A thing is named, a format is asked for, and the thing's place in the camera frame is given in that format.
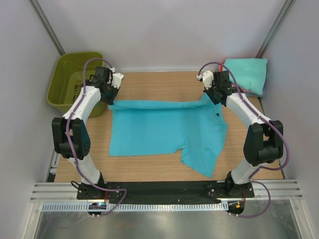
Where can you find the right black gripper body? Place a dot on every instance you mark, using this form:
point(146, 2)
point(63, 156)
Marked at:
point(215, 95)

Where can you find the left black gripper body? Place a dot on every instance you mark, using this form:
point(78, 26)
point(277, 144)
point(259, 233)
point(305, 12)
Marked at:
point(110, 94)

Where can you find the blue t shirt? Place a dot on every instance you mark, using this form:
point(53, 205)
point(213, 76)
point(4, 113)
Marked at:
point(196, 128)

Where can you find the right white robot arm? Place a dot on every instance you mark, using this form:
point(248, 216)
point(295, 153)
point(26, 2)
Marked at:
point(264, 140)

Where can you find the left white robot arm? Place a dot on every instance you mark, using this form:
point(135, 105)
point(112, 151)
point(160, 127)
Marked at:
point(70, 136)

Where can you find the folded pink t shirt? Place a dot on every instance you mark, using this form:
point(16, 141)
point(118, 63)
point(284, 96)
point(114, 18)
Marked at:
point(246, 91)

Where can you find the green plastic bin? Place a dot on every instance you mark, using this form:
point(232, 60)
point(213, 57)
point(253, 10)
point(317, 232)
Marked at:
point(67, 79)

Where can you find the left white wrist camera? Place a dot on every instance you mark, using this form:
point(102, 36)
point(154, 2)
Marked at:
point(116, 80)

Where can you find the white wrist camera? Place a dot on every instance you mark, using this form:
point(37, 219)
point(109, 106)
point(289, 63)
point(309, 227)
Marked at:
point(116, 80)
point(206, 78)

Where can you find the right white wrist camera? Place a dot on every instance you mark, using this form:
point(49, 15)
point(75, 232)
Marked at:
point(206, 78)

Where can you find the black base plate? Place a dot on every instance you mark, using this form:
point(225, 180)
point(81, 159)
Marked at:
point(164, 193)

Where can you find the slotted cable duct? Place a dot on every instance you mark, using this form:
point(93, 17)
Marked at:
point(99, 207)

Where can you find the aluminium frame rail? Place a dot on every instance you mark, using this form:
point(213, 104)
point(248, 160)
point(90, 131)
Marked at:
point(274, 189)

